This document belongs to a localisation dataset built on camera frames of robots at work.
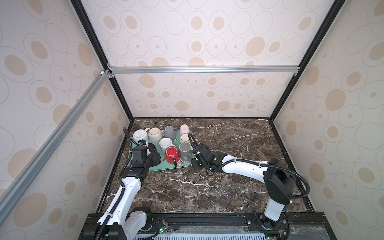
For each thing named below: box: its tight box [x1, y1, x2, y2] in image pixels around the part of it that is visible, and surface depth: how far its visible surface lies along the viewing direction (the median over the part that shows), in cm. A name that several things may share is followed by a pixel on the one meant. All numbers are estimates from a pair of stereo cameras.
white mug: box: [159, 137, 173, 154], surface depth 97 cm
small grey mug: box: [164, 125, 178, 142], surface depth 102 cm
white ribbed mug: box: [133, 127, 150, 144], surface depth 102 cm
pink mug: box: [179, 124, 191, 139], surface depth 103 cm
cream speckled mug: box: [148, 127, 162, 145], surface depth 102 cm
